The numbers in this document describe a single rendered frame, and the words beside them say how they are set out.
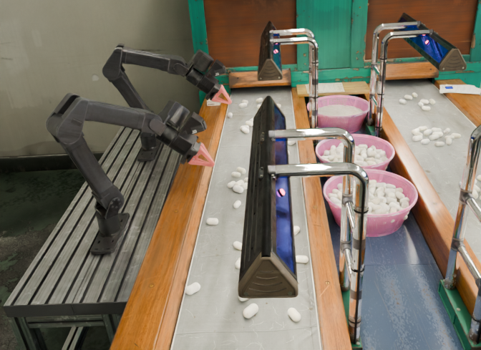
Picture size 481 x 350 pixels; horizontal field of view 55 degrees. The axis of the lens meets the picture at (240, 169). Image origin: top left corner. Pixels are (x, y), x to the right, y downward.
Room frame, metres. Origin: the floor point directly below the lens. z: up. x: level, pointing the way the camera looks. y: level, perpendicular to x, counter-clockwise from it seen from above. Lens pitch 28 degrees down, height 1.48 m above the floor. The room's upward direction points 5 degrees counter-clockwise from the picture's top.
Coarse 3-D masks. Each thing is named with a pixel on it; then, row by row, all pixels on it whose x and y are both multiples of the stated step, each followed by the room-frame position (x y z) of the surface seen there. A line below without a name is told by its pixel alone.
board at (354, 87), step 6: (300, 84) 2.19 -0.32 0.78; (348, 84) 2.13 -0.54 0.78; (354, 84) 2.12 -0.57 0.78; (360, 84) 2.11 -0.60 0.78; (366, 84) 2.10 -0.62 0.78; (300, 90) 2.10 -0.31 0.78; (306, 90) 2.09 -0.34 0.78; (348, 90) 2.04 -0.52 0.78; (354, 90) 2.04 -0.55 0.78; (360, 90) 2.03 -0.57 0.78; (366, 90) 2.02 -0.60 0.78; (300, 96) 2.04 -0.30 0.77; (306, 96) 2.04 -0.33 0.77
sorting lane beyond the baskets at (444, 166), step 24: (384, 96) 2.03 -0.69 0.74; (432, 96) 1.98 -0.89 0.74; (408, 120) 1.73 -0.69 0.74; (432, 120) 1.71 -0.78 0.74; (456, 120) 1.69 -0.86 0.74; (408, 144) 1.51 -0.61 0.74; (432, 144) 1.50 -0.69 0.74; (456, 144) 1.48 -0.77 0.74; (432, 168) 1.32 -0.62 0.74; (456, 168) 1.31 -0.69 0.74; (480, 168) 1.29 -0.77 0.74; (456, 192) 1.17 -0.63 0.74; (480, 240) 0.93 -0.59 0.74
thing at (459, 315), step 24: (480, 144) 0.80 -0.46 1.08; (456, 216) 0.81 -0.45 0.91; (480, 216) 0.72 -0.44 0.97; (456, 240) 0.80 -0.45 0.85; (456, 264) 0.80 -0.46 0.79; (456, 288) 0.80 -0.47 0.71; (480, 288) 0.66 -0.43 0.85; (456, 312) 0.73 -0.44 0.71; (480, 312) 0.65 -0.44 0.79; (480, 336) 0.65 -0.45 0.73
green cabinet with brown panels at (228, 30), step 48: (192, 0) 2.24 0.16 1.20; (240, 0) 2.24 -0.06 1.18; (288, 0) 2.22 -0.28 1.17; (336, 0) 2.19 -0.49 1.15; (384, 0) 2.17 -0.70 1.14; (432, 0) 2.16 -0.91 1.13; (480, 0) 2.12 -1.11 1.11; (240, 48) 2.24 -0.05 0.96; (288, 48) 2.22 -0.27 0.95; (336, 48) 2.19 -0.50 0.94; (480, 48) 2.12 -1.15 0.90
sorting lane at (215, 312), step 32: (256, 96) 2.18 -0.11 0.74; (288, 96) 2.14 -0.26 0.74; (224, 128) 1.80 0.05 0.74; (288, 128) 1.75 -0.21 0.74; (224, 160) 1.50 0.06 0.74; (224, 192) 1.28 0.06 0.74; (224, 224) 1.10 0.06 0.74; (224, 256) 0.95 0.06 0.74; (224, 288) 0.83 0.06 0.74; (192, 320) 0.74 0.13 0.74; (224, 320) 0.73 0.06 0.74; (256, 320) 0.73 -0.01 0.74; (288, 320) 0.72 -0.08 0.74
